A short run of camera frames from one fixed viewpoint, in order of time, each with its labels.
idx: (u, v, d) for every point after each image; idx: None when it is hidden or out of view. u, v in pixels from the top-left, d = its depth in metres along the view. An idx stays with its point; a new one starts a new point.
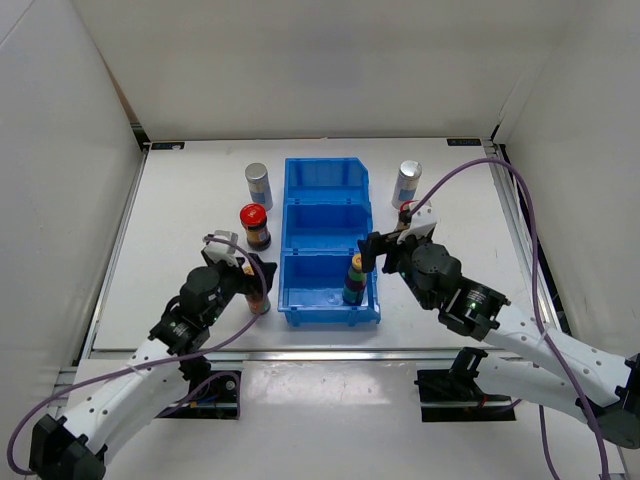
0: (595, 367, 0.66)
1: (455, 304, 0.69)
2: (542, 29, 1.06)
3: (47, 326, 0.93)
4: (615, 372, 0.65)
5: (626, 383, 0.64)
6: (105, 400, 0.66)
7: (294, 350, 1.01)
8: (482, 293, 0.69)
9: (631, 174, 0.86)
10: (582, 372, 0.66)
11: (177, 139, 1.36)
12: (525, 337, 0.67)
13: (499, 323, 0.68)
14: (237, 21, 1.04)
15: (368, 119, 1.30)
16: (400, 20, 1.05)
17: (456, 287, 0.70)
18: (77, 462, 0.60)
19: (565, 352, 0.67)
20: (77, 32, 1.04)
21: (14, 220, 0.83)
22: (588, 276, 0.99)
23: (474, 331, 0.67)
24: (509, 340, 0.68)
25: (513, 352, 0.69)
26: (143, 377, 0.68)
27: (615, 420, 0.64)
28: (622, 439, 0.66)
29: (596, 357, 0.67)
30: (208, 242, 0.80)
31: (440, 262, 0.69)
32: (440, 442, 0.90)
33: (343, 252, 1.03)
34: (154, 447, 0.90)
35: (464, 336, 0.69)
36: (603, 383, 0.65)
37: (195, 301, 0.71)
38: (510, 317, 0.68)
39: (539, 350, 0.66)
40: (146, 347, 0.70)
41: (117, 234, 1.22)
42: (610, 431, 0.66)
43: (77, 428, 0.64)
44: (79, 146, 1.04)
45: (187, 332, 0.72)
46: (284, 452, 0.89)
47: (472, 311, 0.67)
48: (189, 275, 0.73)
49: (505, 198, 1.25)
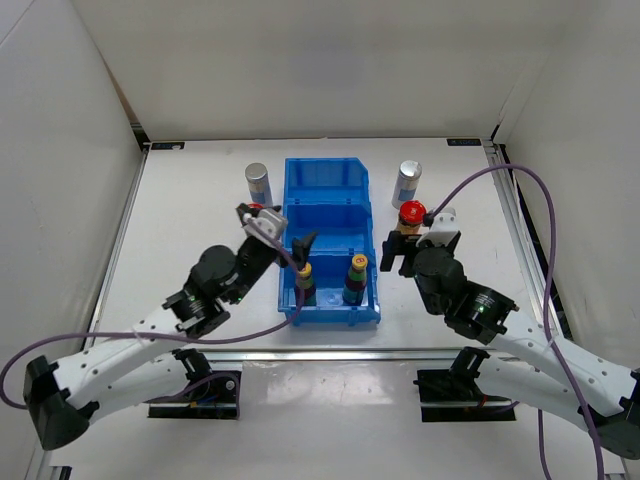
0: (601, 377, 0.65)
1: (461, 307, 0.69)
2: (541, 29, 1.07)
3: (47, 327, 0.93)
4: (621, 383, 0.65)
5: (631, 395, 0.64)
6: (97, 361, 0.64)
7: (294, 350, 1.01)
8: (491, 297, 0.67)
9: (630, 174, 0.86)
10: (587, 381, 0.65)
11: (177, 139, 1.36)
12: (532, 344, 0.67)
13: (506, 329, 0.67)
14: (238, 21, 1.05)
15: (368, 120, 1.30)
16: (400, 20, 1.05)
17: (459, 291, 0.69)
18: (51, 416, 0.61)
19: (572, 360, 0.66)
20: (78, 31, 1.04)
21: (15, 219, 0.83)
22: (588, 275, 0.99)
23: (480, 334, 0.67)
24: (515, 347, 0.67)
25: (518, 357, 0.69)
26: (143, 347, 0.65)
27: (616, 433, 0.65)
28: (624, 449, 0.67)
29: (601, 366, 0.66)
30: (246, 226, 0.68)
31: (442, 265, 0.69)
32: (440, 441, 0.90)
33: (343, 252, 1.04)
34: (153, 449, 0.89)
35: (473, 339, 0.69)
36: (608, 394, 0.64)
37: (206, 282, 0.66)
38: (518, 323, 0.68)
39: (546, 357, 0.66)
40: (156, 314, 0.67)
41: (117, 234, 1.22)
42: (610, 441, 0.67)
43: (63, 379, 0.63)
44: (79, 145, 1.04)
45: (202, 311, 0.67)
46: (284, 452, 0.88)
47: (479, 314, 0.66)
48: (204, 255, 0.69)
49: (506, 198, 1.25)
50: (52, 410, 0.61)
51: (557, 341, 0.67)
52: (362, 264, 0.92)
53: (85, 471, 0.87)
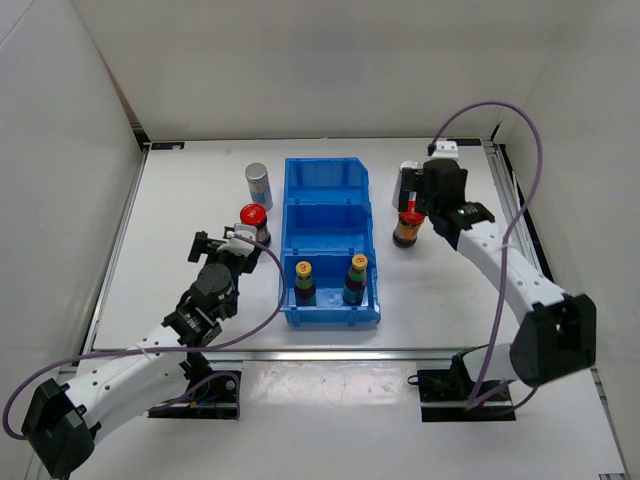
0: (531, 285, 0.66)
1: (446, 209, 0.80)
2: (541, 29, 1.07)
3: (48, 326, 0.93)
4: (546, 294, 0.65)
5: (550, 304, 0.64)
6: (109, 377, 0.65)
7: (295, 350, 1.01)
8: (475, 208, 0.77)
9: (629, 173, 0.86)
10: (516, 284, 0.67)
11: (177, 139, 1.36)
12: (485, 244, 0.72)
13: (471, 228, 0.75)
14: (238, 21, 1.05)
15: (368, 120, 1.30)
16: (400, 20, 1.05)
17: (450, 197, 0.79)
18: (70, 432, 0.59)
19: (512, 265, 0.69)
20: (78, 31, 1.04)
21: (14, 218, 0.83)
22: (587, 275, 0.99)
23: (452, 233, 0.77)
24: (472, 244, 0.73)
25: (477, 262, 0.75)
26: (150, 361, 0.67)
27: (525, 344, 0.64)
28: (530, 373, 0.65)
29: (537, 279, 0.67)
30: (231, 237, 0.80)
31: (446, 167, 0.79)
32: (440, 441, 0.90)
33: (343, 252, 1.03)
34: (153, 449, 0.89)
35: (446, 239, 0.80)
36: (527, 296, 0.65)
37: (206, 296, 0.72)
38: (486, 228, 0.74)
39: (491, 257, 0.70)
40: (157, 331, 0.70)
41: (117, 234, 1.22)
42: (521, 360, 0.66)
43: (76, 398, 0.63)
44: (79, 145, 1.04)
45: (199, 326, 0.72)
46: (284, 452, 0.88)
47: (458, 216, 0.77)
48: (202, 272, 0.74)
49: (506, 198, 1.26)
50: (72, 425, 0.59)
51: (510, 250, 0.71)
52: (362, 264, 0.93)
53: (85, 471, 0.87)
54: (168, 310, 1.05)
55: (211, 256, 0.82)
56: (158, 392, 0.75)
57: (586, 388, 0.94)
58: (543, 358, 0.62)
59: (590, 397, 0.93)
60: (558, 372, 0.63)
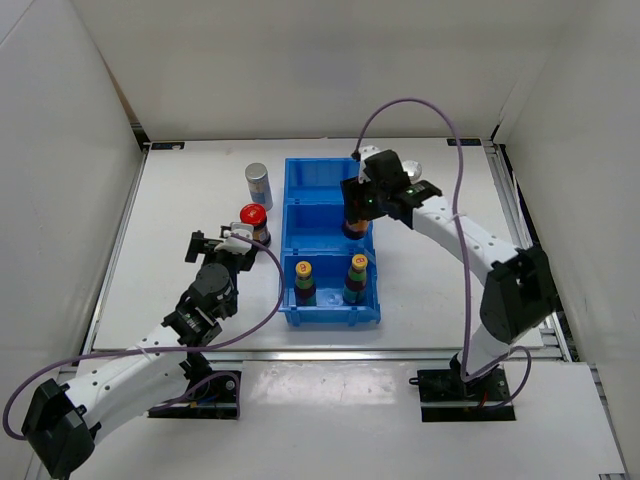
0: (487, 246, 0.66)
1: (395, 193, 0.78)
2: (540, 29, 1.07)
3: (47, 326, 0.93)
4: (501, 252, 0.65)
5: (505, 261, 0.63)
6: (109, 377, 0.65)
7: (295, 349, 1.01)
8: (422, 186, 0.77)
9: (629, 173, 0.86)
10: (473, 247, 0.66)
11: (177, 139, 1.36)
12: (438, 217, 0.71)
13: (422, 205, 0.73)
14: (238, 20, 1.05)
15: (367, 121, 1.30)
16: (400, 20, 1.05)
17: (396, 181, 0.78)
18: (70, 433, 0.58)
19: (468, 232, 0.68)
20: (78, 31, 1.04)
21: (13, 218, 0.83)
22: (588, 275, 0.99)
23: (405, 212, 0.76)
24: (425, 220, 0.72)
25: (435, 238, 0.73)
26: (150, 361, 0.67)
27: (493, 305, 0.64)
28: (501, 330, 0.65)
29: (491, 240, 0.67)
30: (227, 237, 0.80)
31: (383, 154, 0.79)
32: (440, 442, 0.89)
33: (343, 252, 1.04)
34: (152, 449, 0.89)
35: (400, 220, 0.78)
36: (486, 258, 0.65)
37: (204, 297, 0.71)
38: (434, 204, 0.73)
39: (445, 228, 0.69)
40: (157, 331, 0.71)
41: (117, 234, 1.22)
42: (492, 319, 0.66)
43: (76, 397, 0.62)
44: (79, 145, 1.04)
45: (199, 326, 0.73)
46: (284, 452, 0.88)
47: (406, 195, 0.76)
48: (200, 273, 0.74)
49: (506, 198, 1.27)
50: (72, 426, 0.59)
51: (462, 218, 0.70)
52: (362, 263, 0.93)
53: (84, 471, 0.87)
54: (167, 309, 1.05)
55: (209, 256, 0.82)
56: (158, 391, 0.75)
57: (586, 388, 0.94)
58: (510, 312, 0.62)
59: (590, 397, 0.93)
60: (527, 323, 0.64)
